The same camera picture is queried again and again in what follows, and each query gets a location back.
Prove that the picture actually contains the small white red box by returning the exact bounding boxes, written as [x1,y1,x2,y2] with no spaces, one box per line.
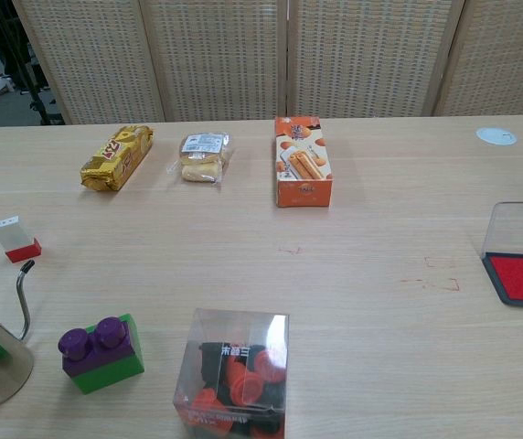
[0,215,43,265]

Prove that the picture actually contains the orange egg roll box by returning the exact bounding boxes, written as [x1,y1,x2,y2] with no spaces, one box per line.
[272,115,335,209]

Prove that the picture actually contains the bread in clear bag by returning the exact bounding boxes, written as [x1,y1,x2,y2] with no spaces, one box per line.
[165,132,236,187]

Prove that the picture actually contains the clear box orange black pieces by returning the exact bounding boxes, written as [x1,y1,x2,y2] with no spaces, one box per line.
[171,307,291,439]

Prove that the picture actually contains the yellow biscuit pack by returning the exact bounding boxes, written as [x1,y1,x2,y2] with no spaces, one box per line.
[80,124,155,192]

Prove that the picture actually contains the wooden rattan folding screen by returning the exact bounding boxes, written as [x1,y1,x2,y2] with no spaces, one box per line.
[11,0,523,126]

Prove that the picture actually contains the green and purple toy block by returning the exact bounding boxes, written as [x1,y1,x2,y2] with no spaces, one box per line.
[57,313,146,396]

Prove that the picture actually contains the white round table grommet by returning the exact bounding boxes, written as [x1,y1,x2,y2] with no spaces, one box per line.
[475,126,519,147]

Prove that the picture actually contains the black tripod stand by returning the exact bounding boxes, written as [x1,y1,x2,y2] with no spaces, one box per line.
[0,0,67,126]

